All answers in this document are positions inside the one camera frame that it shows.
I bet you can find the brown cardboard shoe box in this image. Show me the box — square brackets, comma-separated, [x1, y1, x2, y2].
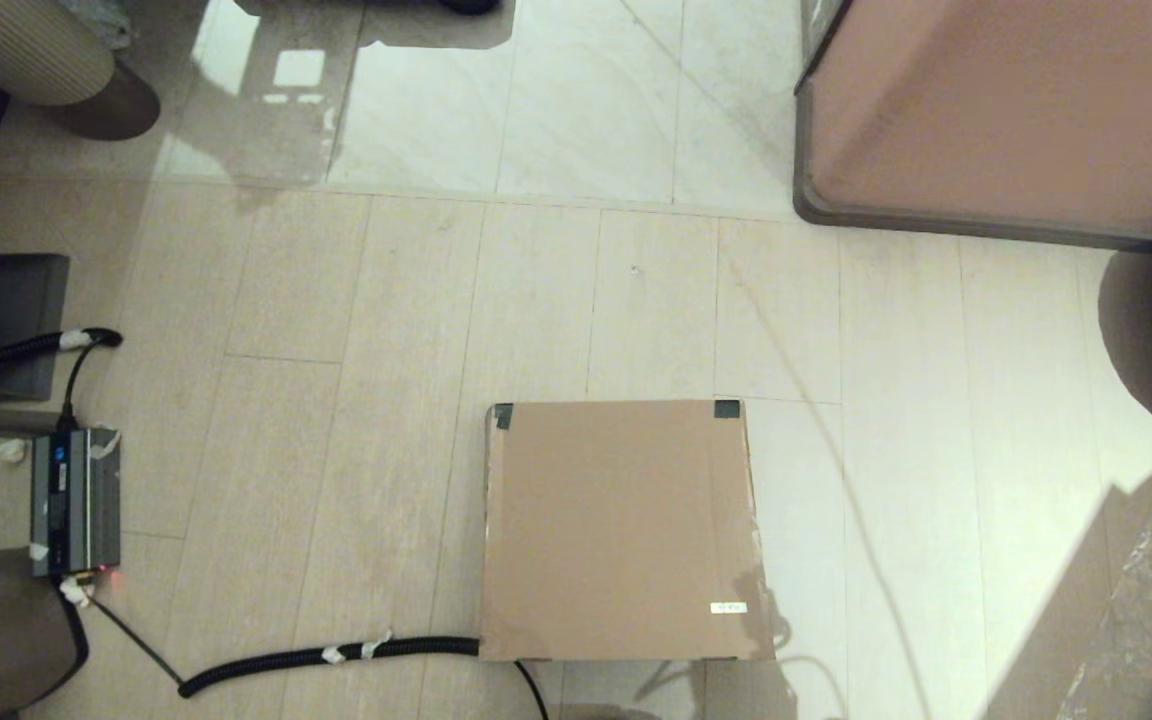
[479, 399, 778, 664]

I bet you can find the grey power supply box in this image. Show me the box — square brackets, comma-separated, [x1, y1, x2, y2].
[30, 426, 125, 581]

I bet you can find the long black corrugated conduit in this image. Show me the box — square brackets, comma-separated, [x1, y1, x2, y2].
[178, 634, 549, 720]

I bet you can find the grey crumpled plastic bag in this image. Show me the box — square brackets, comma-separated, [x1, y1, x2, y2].
[56, 0, 134, 51]

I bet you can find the ribbed beige round stool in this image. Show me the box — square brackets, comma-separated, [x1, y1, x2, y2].
[0, 0, 162, 142]

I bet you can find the thin black power cable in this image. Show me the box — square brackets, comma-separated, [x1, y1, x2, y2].
[58, 340, 125, 433]

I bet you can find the short black corrugated cable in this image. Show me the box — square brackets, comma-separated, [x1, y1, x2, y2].
[0, 328, 125, 373]

